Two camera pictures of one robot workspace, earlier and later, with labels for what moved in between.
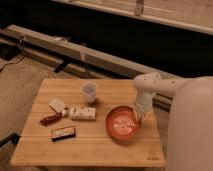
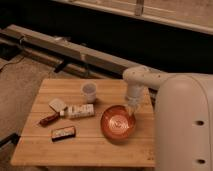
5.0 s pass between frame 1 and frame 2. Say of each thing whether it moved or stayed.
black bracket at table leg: stayed
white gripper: moved
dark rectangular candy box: stayed
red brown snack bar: stayed
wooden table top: stayed
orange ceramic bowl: moved
